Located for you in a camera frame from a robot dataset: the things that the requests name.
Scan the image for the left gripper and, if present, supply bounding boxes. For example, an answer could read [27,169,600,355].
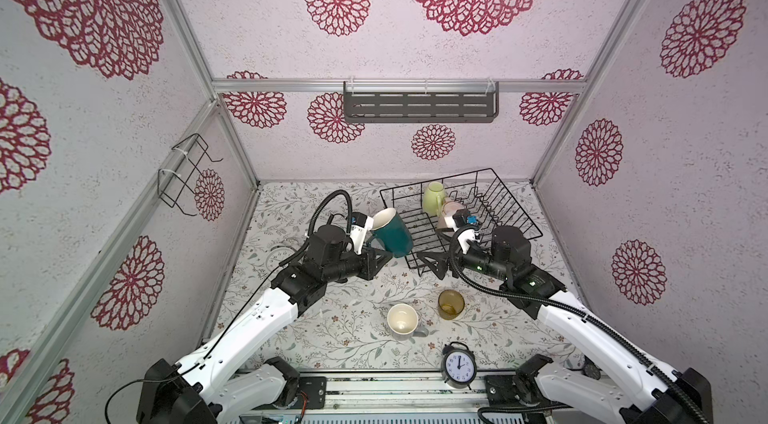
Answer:
[324,245,392,284]

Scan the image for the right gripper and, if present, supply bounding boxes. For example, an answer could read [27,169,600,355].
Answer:
[418,227,512,287]

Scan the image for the dark green mug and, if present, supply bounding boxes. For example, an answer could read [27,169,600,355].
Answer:
[372,208,414,258]

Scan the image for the amber glass cup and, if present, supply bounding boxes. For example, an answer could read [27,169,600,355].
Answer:
[437,289,466,320]

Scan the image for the black wire dish rack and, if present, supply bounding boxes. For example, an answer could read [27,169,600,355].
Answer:
[379,168,543,274]

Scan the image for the light green mug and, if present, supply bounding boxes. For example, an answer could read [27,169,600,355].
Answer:
[422,181,446,217]

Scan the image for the cream grey-handled mug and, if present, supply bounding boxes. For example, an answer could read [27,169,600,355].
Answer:
[386,303,429,341]

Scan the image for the pink iridescent mug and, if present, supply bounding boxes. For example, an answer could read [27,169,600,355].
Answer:
[436,201,465,232]

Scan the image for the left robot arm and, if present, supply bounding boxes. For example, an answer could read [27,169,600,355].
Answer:
[136,225,393,423]

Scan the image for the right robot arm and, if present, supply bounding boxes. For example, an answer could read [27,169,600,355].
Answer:
[417,224,714,423]

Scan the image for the black alarm clock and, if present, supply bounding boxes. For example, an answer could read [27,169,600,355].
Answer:
[440,341,477,389]

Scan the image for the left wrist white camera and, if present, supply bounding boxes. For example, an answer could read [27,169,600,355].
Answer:
[350,212,374,255]

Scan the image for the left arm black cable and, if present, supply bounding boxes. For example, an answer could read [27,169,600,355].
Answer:
[104,189,355,424]

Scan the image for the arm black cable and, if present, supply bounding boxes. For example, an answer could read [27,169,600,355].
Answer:
[448,224,712,424]
[104,189,355,424]

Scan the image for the round white wall clock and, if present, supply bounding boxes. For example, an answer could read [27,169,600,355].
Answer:
[265,245,297,275]

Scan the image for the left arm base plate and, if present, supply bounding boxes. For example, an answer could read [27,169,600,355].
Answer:
[282,376,328,411]

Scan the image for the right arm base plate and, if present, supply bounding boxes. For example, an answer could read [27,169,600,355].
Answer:
[484,374,541,407]

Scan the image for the grey wall shelf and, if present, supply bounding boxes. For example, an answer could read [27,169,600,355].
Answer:
[342,82,499,124]

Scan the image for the black wire wall holder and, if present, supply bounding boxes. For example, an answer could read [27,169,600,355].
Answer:
[155,133,223,217]

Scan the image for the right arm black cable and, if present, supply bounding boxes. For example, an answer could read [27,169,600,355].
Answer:
[448,224,712,424]

